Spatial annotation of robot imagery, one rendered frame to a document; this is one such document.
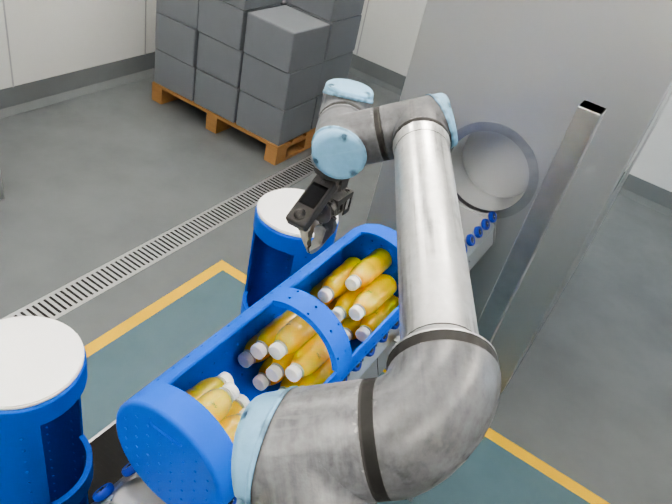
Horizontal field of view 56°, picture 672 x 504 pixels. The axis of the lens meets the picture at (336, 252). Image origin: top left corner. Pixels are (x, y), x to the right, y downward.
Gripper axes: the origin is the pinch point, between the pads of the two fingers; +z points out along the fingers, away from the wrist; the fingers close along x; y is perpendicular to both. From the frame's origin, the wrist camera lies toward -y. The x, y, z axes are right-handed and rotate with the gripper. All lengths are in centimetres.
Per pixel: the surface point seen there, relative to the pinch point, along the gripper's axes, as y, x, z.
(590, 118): 63, -34, -27
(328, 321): 4.2, -6.8, 19.6
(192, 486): -40, -7, 32
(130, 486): -41, 9, 48
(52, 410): -42, 32, 42
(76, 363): -32, 36, 38
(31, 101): 152, 316, 141
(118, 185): 129, 205, 143
